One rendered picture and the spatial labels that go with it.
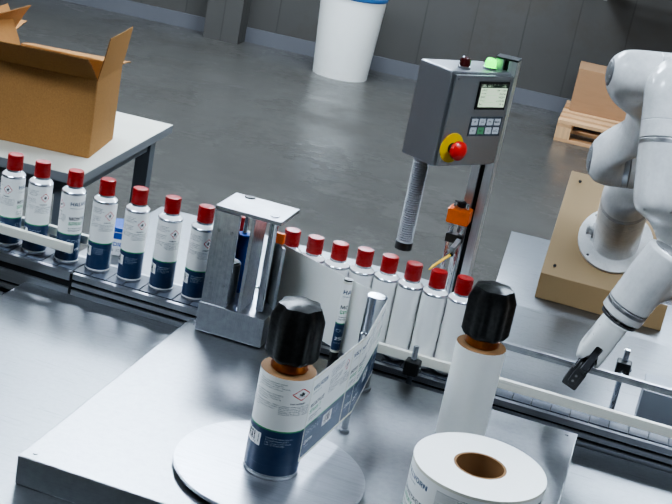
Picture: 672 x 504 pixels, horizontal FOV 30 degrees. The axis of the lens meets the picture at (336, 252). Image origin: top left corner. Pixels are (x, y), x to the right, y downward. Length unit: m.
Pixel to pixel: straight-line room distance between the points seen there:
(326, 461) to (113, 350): 0.59
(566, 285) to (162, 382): 1.30
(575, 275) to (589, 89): 6.43
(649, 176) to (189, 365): 0.93
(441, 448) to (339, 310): 0.56
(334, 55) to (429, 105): 7.32
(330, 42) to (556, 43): 1.84
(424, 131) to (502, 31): 7.86
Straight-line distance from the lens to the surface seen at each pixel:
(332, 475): 2.05
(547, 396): 2.48
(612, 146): 2.88
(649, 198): 2.41
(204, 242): 2.59
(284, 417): 1.95
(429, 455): 1.88
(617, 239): 3.17
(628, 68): 2.60
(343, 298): 2.38
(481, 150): 2.50
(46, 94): 3.88
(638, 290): 2.39
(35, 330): 2.54
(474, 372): 2.18
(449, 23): 10.32
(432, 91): 2.42
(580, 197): 3.35
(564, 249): 3.27
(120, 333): 2.57
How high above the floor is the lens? 1.87
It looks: 19 degrees down
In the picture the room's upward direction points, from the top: 11 degrees clockwise
